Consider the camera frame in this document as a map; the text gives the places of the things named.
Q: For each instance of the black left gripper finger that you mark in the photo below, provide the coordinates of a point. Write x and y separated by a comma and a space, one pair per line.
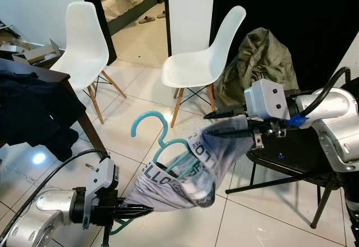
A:
137, 209
126, 218

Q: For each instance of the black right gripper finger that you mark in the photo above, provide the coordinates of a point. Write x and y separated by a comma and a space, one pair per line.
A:
230, 133
227, 112

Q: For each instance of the light blue printed garment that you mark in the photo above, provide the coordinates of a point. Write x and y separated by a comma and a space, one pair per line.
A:
190, 168

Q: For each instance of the turquoise plastic hanger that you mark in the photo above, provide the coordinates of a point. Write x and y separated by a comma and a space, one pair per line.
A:
147, 115

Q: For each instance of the navy garment with pink logo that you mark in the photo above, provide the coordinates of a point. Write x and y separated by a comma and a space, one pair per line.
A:
33, 112

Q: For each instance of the black folding chair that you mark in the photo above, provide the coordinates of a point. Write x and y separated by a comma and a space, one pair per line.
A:
291, 157

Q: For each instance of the white plastic chair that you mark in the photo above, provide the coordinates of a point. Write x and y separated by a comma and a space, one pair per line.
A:
84, 45
213, 56

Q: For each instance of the grey slipper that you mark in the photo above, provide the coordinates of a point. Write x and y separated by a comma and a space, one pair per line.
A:
162, 15
147, 20

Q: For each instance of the bed with beige cover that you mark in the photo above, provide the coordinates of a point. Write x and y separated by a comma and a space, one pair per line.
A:
126, 3

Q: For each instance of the open cardboard box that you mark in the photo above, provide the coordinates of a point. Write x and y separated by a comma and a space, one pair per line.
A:
36, 53

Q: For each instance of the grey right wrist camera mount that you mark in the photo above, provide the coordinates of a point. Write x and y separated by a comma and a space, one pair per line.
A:
269, 101

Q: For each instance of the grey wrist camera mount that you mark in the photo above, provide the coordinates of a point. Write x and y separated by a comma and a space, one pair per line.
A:
269, 101
104, 177

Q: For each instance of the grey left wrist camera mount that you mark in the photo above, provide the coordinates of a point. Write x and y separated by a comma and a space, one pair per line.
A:
104, 177

